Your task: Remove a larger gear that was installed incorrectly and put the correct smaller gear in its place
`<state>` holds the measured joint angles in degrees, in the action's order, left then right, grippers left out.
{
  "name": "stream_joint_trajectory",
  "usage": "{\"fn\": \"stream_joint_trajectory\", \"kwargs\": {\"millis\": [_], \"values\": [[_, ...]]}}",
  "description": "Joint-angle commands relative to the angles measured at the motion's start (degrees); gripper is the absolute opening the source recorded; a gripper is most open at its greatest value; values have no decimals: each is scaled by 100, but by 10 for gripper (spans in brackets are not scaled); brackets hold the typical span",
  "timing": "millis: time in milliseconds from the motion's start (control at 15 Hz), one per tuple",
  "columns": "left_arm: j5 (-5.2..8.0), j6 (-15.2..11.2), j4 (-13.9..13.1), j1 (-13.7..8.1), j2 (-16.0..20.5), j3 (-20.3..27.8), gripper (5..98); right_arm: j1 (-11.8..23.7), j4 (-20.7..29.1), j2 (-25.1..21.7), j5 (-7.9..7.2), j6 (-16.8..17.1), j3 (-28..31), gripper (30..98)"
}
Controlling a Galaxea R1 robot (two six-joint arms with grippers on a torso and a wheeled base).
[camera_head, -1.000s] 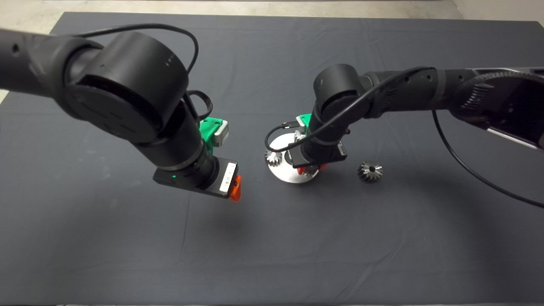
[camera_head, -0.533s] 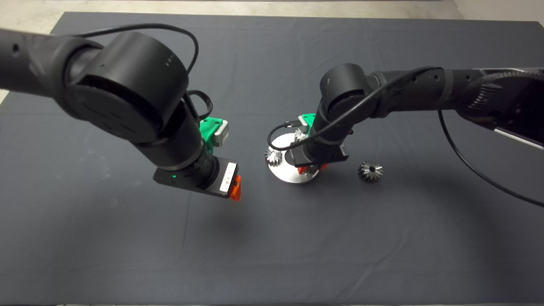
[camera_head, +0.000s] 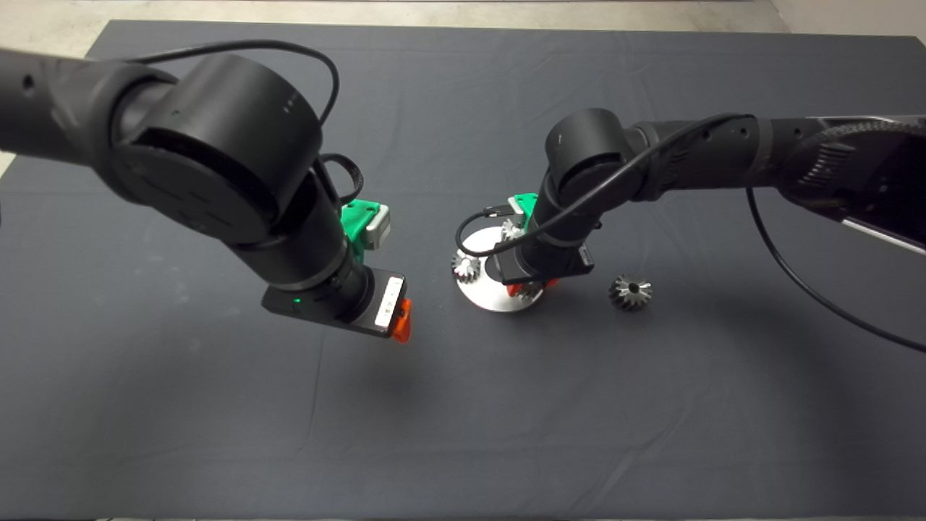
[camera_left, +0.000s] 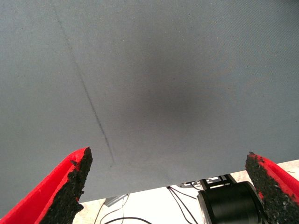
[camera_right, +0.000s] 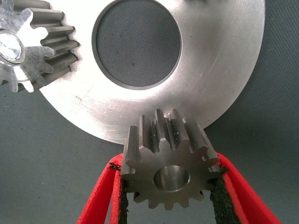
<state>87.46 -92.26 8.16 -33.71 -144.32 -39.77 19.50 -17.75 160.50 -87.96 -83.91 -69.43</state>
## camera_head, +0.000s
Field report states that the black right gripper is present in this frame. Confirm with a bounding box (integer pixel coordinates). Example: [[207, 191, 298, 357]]
[[496, 233, 596, 297]]

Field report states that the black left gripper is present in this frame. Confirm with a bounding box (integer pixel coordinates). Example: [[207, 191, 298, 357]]
[[260, 252, 413, 344]]

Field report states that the large steel spur gear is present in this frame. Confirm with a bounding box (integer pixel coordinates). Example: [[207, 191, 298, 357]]
[[608, 274, 654, 313]]

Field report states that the round metal plate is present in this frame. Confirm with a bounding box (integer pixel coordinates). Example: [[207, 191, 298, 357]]
[[454, 226, 549, 314]]

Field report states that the dark grey table cloth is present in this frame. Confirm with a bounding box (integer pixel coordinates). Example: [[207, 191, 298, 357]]
[[0, 20, 926, 520]]

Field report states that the green right camera mount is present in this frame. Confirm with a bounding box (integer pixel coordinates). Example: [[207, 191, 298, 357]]
[[510, 193, 540, 232]]

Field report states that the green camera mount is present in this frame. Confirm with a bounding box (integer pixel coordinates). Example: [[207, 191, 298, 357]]
[[340, 200, 381, 263], [510, 193, 540, 232]]

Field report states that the silver left camera box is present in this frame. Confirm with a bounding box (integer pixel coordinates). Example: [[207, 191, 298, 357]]
[[364, 205, 391, 250]]

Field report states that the green left camera mount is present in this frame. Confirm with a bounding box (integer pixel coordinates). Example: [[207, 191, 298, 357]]
[[340, 200, 381, 263]]

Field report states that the black left camera cable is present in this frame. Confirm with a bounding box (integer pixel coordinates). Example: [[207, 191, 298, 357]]
[[119, 40, 365, 207]]

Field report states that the black braided right arm hose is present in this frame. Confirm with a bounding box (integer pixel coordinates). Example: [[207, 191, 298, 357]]
[[781, 119, 926, 200]]

